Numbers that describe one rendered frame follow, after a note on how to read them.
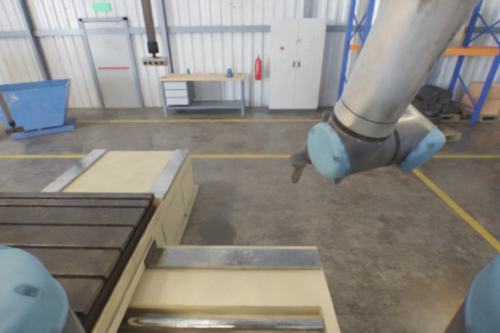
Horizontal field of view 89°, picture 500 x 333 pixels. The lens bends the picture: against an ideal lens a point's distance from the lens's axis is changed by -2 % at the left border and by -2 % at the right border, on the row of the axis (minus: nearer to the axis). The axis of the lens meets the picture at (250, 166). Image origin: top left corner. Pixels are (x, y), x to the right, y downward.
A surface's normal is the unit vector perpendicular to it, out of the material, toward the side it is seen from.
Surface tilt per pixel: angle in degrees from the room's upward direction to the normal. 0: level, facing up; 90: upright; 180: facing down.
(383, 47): 94
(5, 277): 5
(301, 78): 90
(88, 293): 0
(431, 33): 109
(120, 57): 90
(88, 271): 0
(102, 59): 90
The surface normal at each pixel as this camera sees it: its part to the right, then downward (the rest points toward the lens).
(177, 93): -0.01, 0.47
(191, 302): 0.00, -0.88
